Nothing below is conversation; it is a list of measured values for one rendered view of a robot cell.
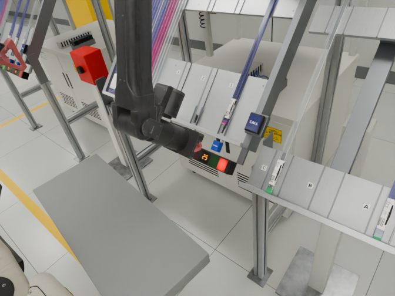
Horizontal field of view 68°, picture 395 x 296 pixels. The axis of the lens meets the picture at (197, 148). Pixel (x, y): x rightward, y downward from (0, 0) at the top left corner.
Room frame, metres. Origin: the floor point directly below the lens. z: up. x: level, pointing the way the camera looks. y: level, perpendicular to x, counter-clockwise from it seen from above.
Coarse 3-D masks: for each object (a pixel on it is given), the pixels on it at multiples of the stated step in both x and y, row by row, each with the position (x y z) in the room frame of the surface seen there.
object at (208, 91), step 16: (176, 64) 0.97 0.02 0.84; (192, 64) 0.93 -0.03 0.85; (160, 80) 0.97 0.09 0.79; (176, 80) 0.92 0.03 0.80; (192, 80) 0.88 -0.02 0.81; (208, 80) 0.84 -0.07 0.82; (224, 80) 0.81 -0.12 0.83; (256, 80) 0.75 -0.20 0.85; (192, 96) 0.84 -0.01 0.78; (208, 96) 0.81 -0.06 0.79; (224, 96) 0.77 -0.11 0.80; (240, 96) 0.74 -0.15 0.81; (256, 96) 0.71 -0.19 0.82; (192, 112) 0.80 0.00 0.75; (208, 112) 0.77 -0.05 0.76; (224, 112) 0.73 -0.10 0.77; (240, 112) 0.70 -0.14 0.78; (208, 128) 0.73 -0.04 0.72; (224, 128) 0.70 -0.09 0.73; (240, 128) 0.67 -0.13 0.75
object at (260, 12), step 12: (192, 0) 1.11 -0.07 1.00; (204, 0) 1.07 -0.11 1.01; (216, 0) 1.04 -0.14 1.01; (228, 0) 1.00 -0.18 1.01; (240, 0) 0.97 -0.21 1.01; (252, 0) 0.94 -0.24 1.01; (264, 0) 0.91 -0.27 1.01; (288, 0) 0.86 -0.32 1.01; (216, 12) 1.01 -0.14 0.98; (228, 12) 0.97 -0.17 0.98; (240, 12) 0.94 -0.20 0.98; (252, 12) 0.91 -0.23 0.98; (264, 12) 0.89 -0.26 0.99; (276, 12) 0.86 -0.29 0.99; (288, 12) 0.83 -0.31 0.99
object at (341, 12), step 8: (344, 0) 0.70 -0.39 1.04; (344, 8) 0.68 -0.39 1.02; (336, 16) 0.68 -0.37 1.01; (336, 24) 0.66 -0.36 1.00; (336, 32) 0.65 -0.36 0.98; (328, 40) 0.64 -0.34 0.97; (328, 48) 0.63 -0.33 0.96; (320, 56) 0.62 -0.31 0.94; (320, 64) 0.61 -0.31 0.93; (320, 72) 0.60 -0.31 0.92; (312, 80) 0.59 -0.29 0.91; (312, 88) 0.57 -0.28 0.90; (304, 96) 0.57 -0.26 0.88; (304, 104) 0.55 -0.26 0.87; (304, 112) 0.54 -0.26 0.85; (296, 120) 0.53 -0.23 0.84; (296, 128) 0.52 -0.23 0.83; (288, 136) 0.51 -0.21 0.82; (288, 144) 0.50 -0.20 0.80; (288, 152) 0.49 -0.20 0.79; (272, 192) 0.43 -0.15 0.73
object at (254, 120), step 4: (252, 116) 0.63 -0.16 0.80; (256, 116) 0.63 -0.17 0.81; (260, 116) 0.62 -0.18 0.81; (252, 120) 0.62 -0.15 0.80; (256, 120) 0.62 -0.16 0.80; (260, 120) 0.61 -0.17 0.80; (248, 124) 0.62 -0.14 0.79; (252, 124) 0.62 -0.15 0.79; (256, 124) 0.61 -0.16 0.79; (248, 128) 0.62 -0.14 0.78; (252, 128) 0.61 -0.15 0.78; (256, 128) 0.60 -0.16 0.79
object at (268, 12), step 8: (272, 0) 0.88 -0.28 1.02; (272, 8) 0.87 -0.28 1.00; (264, 16) 0.86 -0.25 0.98; (264, 24) 0.84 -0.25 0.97; (256, 40) 0.82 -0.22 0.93; (256, 48) 0.81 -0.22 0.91; (248, 56) 0.80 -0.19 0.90; (248, 64) 0.79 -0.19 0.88; (240, 80) 0.76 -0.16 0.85; (240, 88) 0.75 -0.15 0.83; (224, 120) 0.70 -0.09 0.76
